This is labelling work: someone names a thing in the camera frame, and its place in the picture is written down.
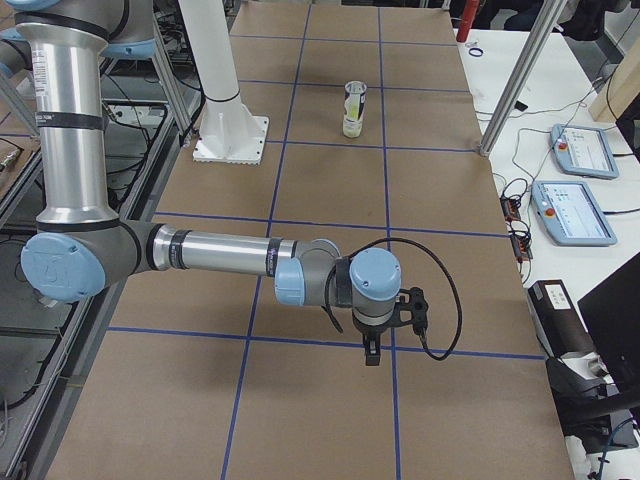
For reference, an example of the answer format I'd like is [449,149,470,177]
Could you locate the black monitor on stand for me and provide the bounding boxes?
[547,255,639,453]

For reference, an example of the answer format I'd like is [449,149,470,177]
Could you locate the black box on desk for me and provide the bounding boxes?
[527,279,595,359]

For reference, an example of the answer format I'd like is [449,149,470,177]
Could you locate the lower teach pendant tablet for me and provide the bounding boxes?
[531,181,617,247]

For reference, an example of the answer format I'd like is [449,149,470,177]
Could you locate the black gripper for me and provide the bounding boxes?
[352,315,400,367]

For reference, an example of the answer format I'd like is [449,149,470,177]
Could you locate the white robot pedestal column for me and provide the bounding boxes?
[179,0,269,165]

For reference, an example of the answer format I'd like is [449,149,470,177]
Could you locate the red cylinder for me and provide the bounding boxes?
[456,0,480,43]

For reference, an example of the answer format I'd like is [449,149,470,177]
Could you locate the aluminium frame post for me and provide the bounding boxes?
[478,0,567,157]

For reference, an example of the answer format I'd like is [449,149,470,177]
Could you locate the teach pendant tablet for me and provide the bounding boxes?
[531,181,617,247]
[551,124,619,180]

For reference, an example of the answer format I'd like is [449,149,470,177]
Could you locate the brown paper table cover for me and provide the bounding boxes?
[48,3,573,479]

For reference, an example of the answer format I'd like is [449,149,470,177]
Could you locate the orange black connector strip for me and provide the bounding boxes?
[500,194,533,264]

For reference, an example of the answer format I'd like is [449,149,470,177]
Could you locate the upper teach pendant tablet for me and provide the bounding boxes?
[551,124,619,180]

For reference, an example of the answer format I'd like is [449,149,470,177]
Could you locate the aluminium side frame rack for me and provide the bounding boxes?
[0,39,201,480]

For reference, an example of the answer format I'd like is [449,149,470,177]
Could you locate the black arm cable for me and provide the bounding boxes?
[322,237,462,362]

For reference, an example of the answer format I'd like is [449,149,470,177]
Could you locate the blue tape roll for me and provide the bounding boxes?
[468,47,484,57]

